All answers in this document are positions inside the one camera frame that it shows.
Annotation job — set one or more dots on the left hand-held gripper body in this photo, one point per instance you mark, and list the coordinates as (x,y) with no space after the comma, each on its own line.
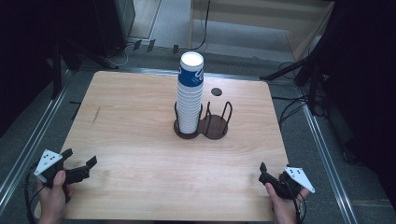
(46,161)

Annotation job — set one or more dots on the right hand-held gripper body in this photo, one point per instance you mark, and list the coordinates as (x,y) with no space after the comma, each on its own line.
(300,179)

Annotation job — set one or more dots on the stack of ribbed paper cups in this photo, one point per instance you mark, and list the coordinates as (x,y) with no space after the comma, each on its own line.
(190,99)

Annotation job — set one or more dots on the person's right hand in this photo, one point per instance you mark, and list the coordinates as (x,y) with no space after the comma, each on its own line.
(285,211)

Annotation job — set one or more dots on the person's left hand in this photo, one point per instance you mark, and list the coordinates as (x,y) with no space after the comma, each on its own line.
(53,202)

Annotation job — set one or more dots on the black metal stand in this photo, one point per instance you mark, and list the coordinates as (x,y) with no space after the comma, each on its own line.
(56,71)

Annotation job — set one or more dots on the black round table grommet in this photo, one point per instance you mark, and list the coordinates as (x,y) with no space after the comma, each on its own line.
(216,91)

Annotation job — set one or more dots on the black tripod stand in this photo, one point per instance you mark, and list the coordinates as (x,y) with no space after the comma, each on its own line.
(313,77)

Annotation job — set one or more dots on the dark glass cabinet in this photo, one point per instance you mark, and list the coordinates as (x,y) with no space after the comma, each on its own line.
(115,25)

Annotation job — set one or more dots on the metal floor rail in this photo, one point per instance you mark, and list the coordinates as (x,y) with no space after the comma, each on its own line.
(327,161)
(34,140)

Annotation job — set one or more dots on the small black floor bracket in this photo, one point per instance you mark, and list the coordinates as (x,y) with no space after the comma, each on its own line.
(175,48)
(137,44)
(151,45)

